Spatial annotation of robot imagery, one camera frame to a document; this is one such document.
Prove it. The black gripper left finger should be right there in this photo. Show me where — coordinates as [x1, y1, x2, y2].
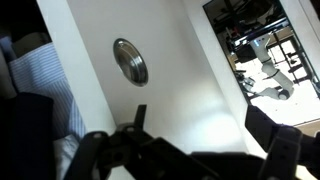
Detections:
[64, 104, 158, 180]

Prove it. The blue striped shirt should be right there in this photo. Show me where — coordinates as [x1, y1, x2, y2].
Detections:
[0, 35, 88, 144]

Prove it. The tan folded garment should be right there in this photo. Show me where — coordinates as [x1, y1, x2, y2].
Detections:
[10, 30, 53, 57]

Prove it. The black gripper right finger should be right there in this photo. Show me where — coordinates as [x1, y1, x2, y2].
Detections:
[244, 104, 320, 180]

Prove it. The dark navy garment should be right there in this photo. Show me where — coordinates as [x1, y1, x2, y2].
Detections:
[0, 91, 58, 180]

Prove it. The round metal door handle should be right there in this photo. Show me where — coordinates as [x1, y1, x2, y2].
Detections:
[112, 37, 150, 88]

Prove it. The white sliding wardrobe door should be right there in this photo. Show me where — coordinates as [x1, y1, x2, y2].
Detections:
[35, 0, 250, 180]

